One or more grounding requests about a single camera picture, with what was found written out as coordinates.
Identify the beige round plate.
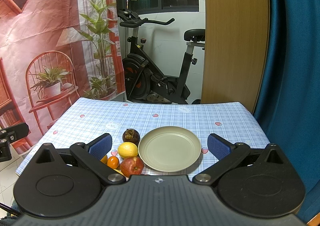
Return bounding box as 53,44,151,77
138,126,202,172

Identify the red apple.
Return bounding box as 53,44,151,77
120,157,144,178

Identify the black exercise bike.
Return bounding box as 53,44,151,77
118,9,206,104

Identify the small orange kumquat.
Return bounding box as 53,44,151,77
107,156,119,169

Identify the wooden door panel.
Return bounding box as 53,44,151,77
201,0,270,112

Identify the printed fabric backdrop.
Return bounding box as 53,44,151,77
1,0,125,154

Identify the yellow lemon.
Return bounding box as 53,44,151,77
117,142,138,159

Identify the blue plaid tablecloth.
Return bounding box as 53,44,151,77
16,97,269,178

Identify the dark purple mangosteen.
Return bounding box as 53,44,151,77
122,128,140,146

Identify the teal curtain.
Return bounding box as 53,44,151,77
254,0,319,222

